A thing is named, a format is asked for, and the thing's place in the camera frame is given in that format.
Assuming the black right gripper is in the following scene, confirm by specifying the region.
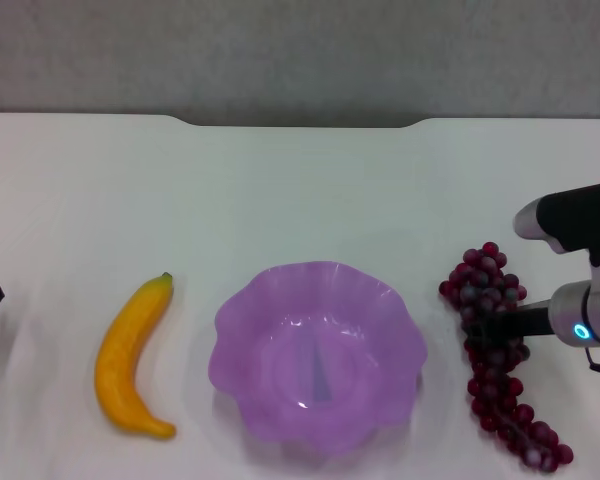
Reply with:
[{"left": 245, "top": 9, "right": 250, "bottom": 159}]
[{"left": 463, "top": 298, "right": 556, "bottom": 346}]

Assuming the dark red grape bunch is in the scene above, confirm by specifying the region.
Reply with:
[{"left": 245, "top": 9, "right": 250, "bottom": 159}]
[{"left": 438, "top": 241, "right": 575, "bottom": 474}]

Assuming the yellow banana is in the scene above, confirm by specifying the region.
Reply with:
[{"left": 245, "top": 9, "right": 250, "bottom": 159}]
[{"left": 94, "top": 272, "right": 178, "bottom": 442}]

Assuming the purple translucent plastic bowl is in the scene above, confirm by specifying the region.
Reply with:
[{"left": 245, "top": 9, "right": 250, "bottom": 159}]
[{"left": 208, "top": 259, "right": 430, "bottom": 457}]

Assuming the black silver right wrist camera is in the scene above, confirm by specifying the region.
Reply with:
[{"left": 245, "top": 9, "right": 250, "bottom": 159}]
[{"left": 513, "top": 180, "right": 600, "bottom": 266}]

